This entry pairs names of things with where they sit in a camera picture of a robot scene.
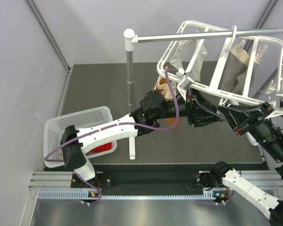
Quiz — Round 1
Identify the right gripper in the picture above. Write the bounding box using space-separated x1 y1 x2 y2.
216 100 283 161

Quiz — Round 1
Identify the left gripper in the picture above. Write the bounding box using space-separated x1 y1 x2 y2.
154 86 224 127

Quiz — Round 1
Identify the white clip sock hanger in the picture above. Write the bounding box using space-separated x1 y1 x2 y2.
157 20 283 106

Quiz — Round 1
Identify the white sock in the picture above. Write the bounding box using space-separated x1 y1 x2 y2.
170 40 196 69
185 45 207 82

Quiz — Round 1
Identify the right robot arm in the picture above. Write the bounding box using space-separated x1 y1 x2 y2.
196 102 283 226

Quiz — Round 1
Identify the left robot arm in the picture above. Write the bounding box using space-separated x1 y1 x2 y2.
60 90 224 187

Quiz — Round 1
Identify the orange beige sock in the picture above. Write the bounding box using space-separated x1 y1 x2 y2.
154 75 181 129

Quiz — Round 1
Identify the grey beige sock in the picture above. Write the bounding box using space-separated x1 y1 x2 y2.
218 40 250 94

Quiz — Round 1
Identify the metal drying rack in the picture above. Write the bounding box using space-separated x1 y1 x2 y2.
124 29 283 163

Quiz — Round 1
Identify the red sock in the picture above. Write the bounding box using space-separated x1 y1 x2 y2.
88 142 113 154

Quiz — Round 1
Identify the dark grey table mat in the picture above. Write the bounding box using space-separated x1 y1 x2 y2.
62 64 266 170

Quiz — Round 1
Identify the white perforated plastic basket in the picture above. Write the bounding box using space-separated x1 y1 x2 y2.
43 106 117 168

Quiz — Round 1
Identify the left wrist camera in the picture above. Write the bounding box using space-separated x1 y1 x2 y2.
176 72 195 100

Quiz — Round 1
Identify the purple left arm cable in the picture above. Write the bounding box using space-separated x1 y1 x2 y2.
44 67 181 205

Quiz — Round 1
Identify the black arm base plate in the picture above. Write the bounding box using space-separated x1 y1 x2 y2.
71 171 229 191

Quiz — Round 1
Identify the slotted grey cable duct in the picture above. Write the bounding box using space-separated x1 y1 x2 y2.
38 190 229 201

